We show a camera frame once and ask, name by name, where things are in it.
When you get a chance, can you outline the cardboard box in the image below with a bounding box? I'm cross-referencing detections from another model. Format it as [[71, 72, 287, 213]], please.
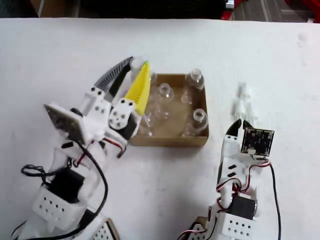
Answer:
[[126, 72, 210, 148]]

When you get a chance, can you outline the clear plastic bottle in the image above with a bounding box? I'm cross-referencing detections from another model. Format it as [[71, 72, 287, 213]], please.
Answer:
[[180, 68, 206, 105], [137, 109, 157, 137], [181, 108, 209, 137], [152, 83, 175, 120]]

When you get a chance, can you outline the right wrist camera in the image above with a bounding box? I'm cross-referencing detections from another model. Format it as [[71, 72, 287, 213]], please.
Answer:
[[240, 126, 275, 158]]

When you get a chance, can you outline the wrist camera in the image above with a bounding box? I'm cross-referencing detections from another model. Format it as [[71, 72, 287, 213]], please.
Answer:
[[240, 126, 275, 158], [43, 103, 88, 146]]

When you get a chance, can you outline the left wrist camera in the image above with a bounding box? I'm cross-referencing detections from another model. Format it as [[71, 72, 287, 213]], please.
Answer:
[[43, 103, 88, 146]]

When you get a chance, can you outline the black cable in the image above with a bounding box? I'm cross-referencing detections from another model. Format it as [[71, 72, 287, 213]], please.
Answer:
[[268, 159, 283, 240], [79, 142, 109, 219]]

